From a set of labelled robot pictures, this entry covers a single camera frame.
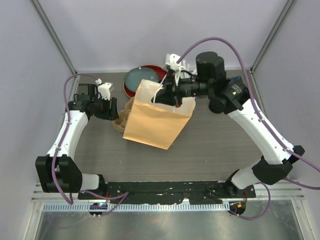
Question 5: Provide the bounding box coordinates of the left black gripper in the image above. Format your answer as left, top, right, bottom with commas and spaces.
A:
91, 94, 119, 121

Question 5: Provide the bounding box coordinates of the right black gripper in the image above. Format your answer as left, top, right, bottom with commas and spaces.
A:
151, 72, 212, 109

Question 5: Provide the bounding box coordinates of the brown paper takeout bag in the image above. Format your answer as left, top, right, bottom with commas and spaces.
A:
123, 79, 196, 150

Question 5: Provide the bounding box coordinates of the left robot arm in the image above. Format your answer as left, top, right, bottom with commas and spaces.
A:
35, 97, 119, 200

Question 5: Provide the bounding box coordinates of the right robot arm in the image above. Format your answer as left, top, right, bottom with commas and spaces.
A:
152, 51, 305, 198

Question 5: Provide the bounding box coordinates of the red round tray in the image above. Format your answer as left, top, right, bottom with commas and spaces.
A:
123, 65, 167, 98

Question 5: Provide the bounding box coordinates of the cardboard cup carrier tray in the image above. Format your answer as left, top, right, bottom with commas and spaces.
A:
112, 97, 135, 133

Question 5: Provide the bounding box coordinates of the grey-blue ceramic plate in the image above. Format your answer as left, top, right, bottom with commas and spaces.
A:
124, 67, 159, 92

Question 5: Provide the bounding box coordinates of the dark blue leaf plate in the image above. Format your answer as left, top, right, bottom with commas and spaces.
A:
230, 76, 244, 85

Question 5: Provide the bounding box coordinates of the aluminium front rail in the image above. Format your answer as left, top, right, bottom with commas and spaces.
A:
31, 181, 304, 216

